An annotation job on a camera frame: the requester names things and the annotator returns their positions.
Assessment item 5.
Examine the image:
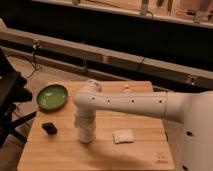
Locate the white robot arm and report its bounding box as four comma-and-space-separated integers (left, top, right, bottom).
73, 79, 213, 171

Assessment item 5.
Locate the black eraser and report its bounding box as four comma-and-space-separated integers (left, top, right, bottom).
42, 122, 57, 135

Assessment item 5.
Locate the white sponge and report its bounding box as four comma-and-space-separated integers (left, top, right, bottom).
113, 129, 134, 144

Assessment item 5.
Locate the black cable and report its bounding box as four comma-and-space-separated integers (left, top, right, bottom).
27, 40, 42, 80

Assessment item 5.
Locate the green bowl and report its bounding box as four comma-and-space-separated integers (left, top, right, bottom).
36, 84, 68, 110

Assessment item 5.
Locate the white plastic bottle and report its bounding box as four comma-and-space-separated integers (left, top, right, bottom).
123, 84, 131, 93

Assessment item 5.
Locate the white ceramic cup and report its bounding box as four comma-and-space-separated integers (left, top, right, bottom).
78, 127, 96, 143

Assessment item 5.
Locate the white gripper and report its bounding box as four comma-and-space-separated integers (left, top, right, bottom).
74, 113, 96, 129

